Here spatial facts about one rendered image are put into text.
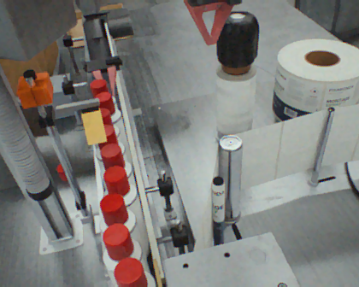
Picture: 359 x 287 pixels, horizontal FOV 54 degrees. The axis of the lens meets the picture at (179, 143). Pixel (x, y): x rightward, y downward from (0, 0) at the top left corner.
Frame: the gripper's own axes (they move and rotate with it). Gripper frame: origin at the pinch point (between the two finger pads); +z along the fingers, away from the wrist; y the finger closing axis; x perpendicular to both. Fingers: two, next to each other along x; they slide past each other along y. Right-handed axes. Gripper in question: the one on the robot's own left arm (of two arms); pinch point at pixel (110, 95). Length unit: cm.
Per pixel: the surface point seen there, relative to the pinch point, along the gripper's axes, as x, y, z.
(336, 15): 154, 169, -43
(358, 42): 183, 203, -25
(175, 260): -63, 5, 25
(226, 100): -22.9, 24.1, 9.0
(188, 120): -4.5, 18.3, 11.0
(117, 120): -27.1, 1.4, 8.4
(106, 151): -40.5, -0.9, 13.6
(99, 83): -24.4, -0.5, 0.4
